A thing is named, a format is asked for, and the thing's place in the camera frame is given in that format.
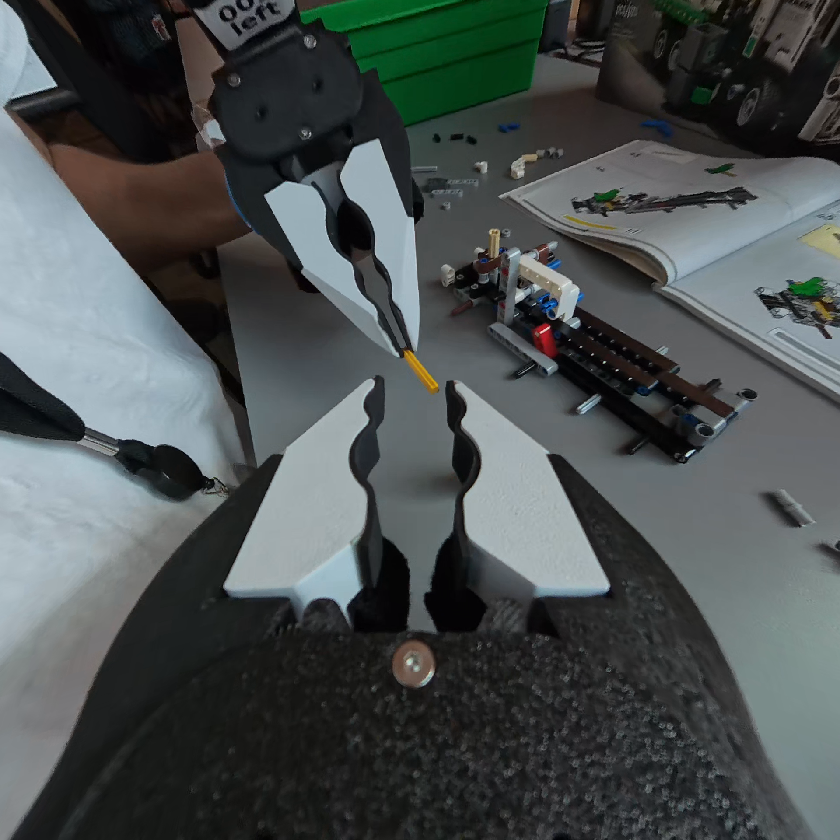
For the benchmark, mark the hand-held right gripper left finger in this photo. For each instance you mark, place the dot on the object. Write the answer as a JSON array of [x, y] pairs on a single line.
[[308, 518]]

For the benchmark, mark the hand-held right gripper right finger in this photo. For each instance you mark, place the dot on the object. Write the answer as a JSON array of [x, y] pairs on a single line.
[[525, 518]]

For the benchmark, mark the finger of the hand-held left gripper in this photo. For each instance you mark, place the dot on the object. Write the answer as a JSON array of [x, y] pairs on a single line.
[[321, 262], [394, 229]]

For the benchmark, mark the yellow lego axle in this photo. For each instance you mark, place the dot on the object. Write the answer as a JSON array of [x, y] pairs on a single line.
[[421, 371]]

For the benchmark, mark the person's left forearm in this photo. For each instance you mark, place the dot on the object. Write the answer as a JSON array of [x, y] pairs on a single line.
[[151, 197]]

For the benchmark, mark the short grey lego beam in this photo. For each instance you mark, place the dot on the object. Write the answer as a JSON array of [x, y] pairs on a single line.
[[446, 192]]

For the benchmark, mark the long grey lego beam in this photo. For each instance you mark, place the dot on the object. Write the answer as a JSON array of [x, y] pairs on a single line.
[[454, 181]]

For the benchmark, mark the tan lego connector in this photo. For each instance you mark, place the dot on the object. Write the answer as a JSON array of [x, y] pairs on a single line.
[[523, 166]]

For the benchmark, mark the grey lego pin connector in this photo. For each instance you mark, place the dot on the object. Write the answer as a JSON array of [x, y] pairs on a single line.
[[551, 153]]

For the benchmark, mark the lego truck chassis model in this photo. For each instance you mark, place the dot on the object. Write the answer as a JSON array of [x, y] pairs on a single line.
[[610, 364]]

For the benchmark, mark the light grey lego connector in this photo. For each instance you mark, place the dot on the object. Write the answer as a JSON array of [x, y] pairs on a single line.
[[793, 507]]

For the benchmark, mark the blue angled lego piece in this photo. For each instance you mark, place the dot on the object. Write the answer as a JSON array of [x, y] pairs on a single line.
[[656, 126]]

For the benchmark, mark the open lego instruction booklet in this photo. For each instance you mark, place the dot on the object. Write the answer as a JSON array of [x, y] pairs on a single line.
[[695, 216]]

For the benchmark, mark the lego set box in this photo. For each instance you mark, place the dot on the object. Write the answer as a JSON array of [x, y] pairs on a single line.
[[722, 65]]

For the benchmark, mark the black badge reel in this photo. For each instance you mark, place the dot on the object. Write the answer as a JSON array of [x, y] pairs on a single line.
[[167, 469]]

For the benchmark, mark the green plastic bin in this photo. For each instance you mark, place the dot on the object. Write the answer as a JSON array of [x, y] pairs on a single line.
[[420, 13], [446, 56]]

